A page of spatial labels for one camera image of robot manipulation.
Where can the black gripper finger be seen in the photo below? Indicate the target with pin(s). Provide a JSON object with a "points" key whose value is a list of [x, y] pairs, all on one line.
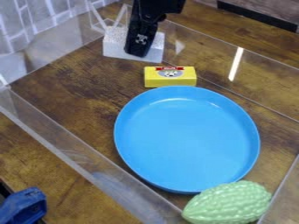
{"points": [[140, 36]]}

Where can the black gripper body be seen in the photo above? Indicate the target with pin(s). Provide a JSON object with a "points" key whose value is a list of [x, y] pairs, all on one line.
{"points": [[151, 10]]}

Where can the white speckled foam block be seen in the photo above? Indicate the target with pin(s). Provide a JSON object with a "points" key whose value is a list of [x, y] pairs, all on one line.
{"points": [[114, 44]]}

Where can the yellow rectangular box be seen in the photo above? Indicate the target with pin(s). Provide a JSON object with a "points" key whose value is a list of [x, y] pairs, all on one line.
{"points": [[160, 76]]}

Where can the blue round tray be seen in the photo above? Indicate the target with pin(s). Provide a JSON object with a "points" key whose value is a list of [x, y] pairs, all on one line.
{"points": [[186, 139]]}

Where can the white patterned cloth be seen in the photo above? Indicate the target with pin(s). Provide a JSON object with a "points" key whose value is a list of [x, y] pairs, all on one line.
{"points": [[27, 17]]}

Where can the green bumpy gourd toy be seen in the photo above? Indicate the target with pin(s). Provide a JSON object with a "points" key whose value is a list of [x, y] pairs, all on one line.
{"points": [[235, 203]]}

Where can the clear acrylic enclosure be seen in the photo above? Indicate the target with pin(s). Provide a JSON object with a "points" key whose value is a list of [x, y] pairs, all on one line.
{"points": [[59, 110]]}

